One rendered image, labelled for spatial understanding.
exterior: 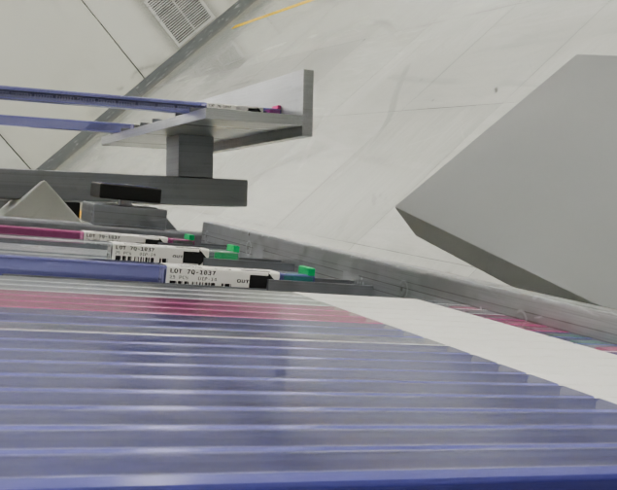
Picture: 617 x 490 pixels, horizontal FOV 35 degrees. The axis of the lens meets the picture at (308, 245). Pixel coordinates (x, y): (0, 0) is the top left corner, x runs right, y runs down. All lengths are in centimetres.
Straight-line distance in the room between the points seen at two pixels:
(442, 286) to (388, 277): 5
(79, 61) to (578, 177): 766
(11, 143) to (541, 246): 762
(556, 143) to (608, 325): 51
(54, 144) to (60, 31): 90
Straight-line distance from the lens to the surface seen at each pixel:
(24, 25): 832
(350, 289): 52
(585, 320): 38
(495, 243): 78
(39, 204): 101
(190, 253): 61
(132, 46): 846
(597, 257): 69
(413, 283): 49
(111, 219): 80
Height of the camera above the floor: 93
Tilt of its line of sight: 19 degrees down
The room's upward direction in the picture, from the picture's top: 38 degrees counter-clockwise
